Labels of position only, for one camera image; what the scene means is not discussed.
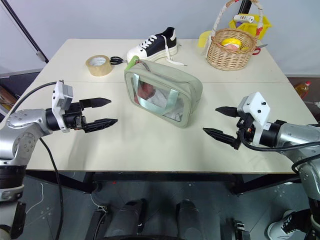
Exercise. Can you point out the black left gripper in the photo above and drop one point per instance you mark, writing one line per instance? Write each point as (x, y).
(73, 117)

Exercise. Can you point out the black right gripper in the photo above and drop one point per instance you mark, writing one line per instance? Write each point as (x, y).
(246, 127)

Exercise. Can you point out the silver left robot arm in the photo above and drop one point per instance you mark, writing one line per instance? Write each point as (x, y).
(23, 130)

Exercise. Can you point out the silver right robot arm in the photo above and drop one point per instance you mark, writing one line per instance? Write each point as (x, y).
(297, 140)

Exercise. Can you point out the green transparent toiletry bag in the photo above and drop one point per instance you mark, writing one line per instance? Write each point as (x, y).
(162, 93)

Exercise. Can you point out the brown packing tape roll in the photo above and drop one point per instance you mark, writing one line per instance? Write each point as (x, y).
(98, 65)

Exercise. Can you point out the woven wicker basket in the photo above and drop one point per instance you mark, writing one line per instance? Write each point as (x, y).
(231, 50)

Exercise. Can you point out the yellow oil bottle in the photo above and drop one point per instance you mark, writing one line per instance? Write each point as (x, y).
(303, 88)

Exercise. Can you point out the yellow plastic piece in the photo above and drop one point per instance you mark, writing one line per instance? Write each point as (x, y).
(204, 38)

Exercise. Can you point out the black and white sneaker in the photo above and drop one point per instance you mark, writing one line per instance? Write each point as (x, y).
(155, 45)

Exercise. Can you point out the yellow plastic bin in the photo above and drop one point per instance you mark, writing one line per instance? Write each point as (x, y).
(255, 25)

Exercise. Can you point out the white marker pen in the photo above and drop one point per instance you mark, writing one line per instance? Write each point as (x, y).
(243, 18)

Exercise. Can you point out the black tripod pole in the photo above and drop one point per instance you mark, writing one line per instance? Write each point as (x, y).
(25, 31)

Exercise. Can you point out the white and black shoe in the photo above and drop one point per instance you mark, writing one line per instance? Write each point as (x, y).
(283, 225)

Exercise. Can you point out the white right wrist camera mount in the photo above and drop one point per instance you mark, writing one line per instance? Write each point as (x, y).
(257, 110)

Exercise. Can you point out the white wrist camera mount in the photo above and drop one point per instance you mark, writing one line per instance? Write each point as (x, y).
(257, 110)
(61, 100)

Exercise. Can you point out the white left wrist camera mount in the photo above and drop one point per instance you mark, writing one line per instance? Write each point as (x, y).
(61, 100)

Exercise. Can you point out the black table frame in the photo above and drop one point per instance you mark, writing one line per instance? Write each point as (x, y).
(160, 178)

